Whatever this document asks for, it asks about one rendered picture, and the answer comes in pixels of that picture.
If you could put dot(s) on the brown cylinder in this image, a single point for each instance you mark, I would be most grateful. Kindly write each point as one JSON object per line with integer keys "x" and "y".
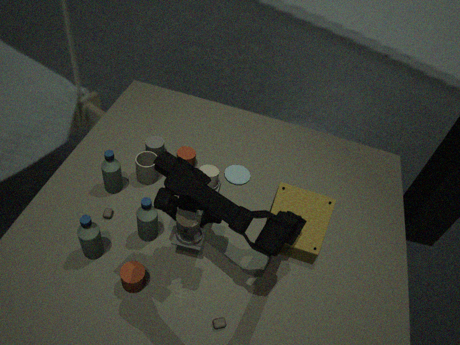
{"x": 133, "y": 276}
{"x": 188, "y": 154}

